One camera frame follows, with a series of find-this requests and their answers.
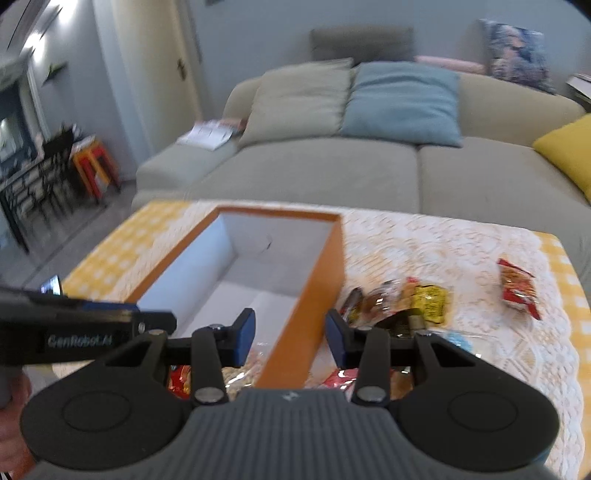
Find dark sausage packet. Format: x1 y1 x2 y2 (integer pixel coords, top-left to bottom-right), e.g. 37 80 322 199
341 287 365 325

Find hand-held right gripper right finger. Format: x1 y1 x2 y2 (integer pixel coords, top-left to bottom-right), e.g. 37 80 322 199
325 310 483 408

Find white paper leaflets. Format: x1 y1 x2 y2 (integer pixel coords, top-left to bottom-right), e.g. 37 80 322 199
178 119 246 151

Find pale peanut packet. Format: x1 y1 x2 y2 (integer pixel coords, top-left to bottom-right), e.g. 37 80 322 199
221 344 274 401

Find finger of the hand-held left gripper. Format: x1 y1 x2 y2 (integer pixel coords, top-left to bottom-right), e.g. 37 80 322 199
0 287 140 320
124 310 177 339

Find grey cushion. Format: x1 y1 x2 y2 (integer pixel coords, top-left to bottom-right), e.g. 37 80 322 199
310 27 415 63

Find light blue cushion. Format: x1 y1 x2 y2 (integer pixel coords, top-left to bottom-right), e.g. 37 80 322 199
341 62 463 148

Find yellow checkered tablecloth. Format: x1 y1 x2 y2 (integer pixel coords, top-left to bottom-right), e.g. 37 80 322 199
62 199 591 480

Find person's left hand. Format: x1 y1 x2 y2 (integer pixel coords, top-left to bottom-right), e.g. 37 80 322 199
0 404 34 476

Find cream door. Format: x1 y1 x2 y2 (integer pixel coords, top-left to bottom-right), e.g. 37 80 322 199
113 0 205 155

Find yellow cushion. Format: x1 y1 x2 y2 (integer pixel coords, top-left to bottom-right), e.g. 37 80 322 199
532 114 591 204

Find beige cushion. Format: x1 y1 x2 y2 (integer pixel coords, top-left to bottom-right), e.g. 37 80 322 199
236 58 355 148

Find pink cushion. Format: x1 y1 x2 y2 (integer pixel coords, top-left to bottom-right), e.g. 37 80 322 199
414 55 488 75

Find orange cardboard box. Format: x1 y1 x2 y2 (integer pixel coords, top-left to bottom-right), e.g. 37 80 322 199
131 206 346 389

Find clear packet of brown cakes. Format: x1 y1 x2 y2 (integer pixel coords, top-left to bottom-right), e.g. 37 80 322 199
362 279 414 321

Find floral patterned cushion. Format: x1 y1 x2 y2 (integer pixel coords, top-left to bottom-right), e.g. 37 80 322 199
479 19 557 95

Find white lace table cover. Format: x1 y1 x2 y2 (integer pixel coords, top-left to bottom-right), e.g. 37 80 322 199
106 203 583 480

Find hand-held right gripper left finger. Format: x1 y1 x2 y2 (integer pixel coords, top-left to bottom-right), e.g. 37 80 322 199
95 308 256 408

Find stack of books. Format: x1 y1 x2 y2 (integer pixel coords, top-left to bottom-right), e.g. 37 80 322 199
566 73 591 104

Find beige sofa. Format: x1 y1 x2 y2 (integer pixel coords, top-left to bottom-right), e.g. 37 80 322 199
131 69 591 243

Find red glossy snack packet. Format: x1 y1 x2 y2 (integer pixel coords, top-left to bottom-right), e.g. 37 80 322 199
322 368 362 394

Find red and yellow snack packet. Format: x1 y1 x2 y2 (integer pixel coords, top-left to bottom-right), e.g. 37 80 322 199
167 364 193 397

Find light blue snack packet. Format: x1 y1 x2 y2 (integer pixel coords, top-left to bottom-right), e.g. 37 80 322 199
436 330 478 354

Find black chairs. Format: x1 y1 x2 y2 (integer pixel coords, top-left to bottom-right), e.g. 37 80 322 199
0 124 81 254

